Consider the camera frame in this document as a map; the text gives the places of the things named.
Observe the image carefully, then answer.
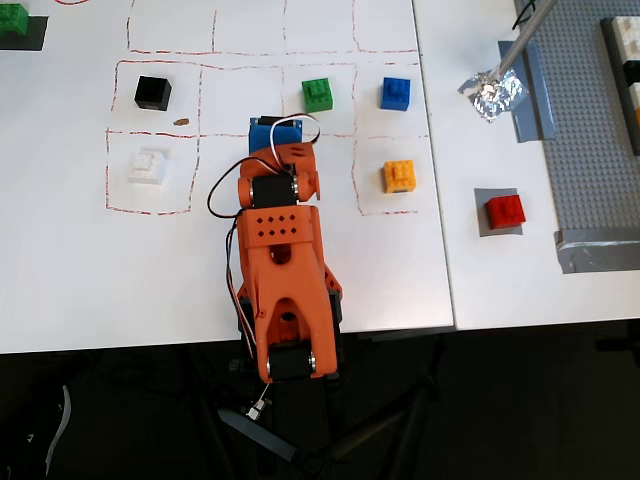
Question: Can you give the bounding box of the orange brick block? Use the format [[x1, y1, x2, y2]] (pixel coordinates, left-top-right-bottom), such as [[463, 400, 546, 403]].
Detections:
[[382, 159, 417, 195]]

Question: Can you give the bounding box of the thin black cable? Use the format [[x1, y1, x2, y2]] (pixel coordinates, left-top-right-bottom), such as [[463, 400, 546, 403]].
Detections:
[[510, 0, 540, 30]]

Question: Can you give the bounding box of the green brick block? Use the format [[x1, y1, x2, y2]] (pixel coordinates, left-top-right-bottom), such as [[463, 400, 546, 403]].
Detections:
[[0, 2, 30, 37], [301, 78, 335, 114]]

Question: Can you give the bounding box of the metal pole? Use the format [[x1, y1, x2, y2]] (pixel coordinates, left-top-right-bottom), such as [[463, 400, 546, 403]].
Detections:
[[492, 0, 559, 84]]

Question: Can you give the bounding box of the blue brick block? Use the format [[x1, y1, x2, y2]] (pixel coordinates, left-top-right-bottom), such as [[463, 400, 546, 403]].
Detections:
[[380, 76, 412, 111]]

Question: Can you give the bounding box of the red brick block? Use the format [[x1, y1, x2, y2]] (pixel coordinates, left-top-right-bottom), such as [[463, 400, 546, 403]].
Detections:
[[484, 193, 527, 231]]

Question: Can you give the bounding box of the black tripod stand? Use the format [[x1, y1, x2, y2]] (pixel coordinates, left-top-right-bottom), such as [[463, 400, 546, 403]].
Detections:
[[217, 372, 441, 466]]

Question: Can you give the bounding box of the white cable connector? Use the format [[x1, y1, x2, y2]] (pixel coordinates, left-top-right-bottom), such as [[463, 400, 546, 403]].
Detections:
[[245, 397, 272, 422]]

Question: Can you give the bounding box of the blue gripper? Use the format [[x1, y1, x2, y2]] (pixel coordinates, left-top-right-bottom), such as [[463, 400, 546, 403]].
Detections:
[[248, 116, 305, 154]]

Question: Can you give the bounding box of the black square mat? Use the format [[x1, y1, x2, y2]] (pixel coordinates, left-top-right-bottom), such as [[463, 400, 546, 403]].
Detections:
[[0, 14, 50, 52]]

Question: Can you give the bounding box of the black looped servo cable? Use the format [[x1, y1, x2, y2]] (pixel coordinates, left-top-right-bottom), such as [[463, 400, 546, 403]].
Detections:
[[207, 157, 264, 219]]

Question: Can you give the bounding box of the grey strap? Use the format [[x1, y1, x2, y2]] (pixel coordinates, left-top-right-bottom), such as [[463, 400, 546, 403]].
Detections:
[[43, 384, 74, 477]]

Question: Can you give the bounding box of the white arm servo cable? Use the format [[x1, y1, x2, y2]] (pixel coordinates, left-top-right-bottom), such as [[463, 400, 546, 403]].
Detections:
[[223, 219, 262, 364]]

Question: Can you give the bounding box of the white gripper servo cable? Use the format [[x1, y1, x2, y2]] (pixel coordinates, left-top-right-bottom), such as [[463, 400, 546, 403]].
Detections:
[[268, 113, 322, 169]]

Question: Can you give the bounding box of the wide grey tape piece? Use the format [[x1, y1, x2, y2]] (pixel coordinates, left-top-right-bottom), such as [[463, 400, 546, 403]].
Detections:
[[553, 229, 640, 275]]

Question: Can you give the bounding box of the grey studded baseplate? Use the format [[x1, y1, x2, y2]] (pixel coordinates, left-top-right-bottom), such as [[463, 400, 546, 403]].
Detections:
[[514, 0, 640, 236]]

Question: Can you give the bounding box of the long grey tape strip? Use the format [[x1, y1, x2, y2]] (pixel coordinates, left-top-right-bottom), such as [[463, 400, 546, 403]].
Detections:
[[498, 39, 557, 144]]

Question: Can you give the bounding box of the crumpled aluminium foil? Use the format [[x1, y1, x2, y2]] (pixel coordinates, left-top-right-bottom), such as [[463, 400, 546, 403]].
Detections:
[[457, 67, 530, 124]]

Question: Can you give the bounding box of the black brick block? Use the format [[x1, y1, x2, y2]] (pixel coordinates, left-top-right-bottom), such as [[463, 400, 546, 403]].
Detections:
[[134, 74, 173, 112]]

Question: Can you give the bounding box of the white brick block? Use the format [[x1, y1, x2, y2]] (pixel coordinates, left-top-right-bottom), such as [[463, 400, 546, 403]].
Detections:
[[124, 147, 169, 186]]

